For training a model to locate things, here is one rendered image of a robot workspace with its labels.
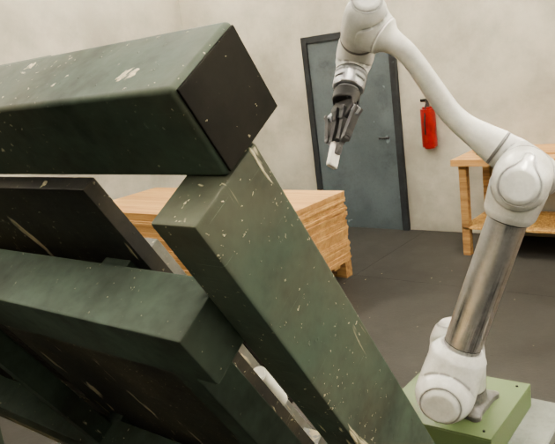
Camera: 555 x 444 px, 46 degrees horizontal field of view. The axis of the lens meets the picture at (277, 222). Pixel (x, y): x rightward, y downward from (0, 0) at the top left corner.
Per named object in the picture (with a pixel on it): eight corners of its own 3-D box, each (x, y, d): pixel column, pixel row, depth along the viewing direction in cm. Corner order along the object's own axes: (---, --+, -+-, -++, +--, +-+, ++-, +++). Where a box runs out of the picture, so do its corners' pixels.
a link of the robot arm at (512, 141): (515, 125, 177) (512, 131, 165) (573, 163, 174) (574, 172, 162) (486, 165, 183) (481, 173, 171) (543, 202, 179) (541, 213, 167)
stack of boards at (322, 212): (354, 274, 588) (345, 189, 570) (286, 316, 509) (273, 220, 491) (166, 254, 739) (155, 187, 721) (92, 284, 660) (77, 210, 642)
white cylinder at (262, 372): (260, 384, 97) (283, 411, 102) (269, 367, 99) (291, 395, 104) (245, 380, 99) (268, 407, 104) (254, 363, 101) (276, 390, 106)
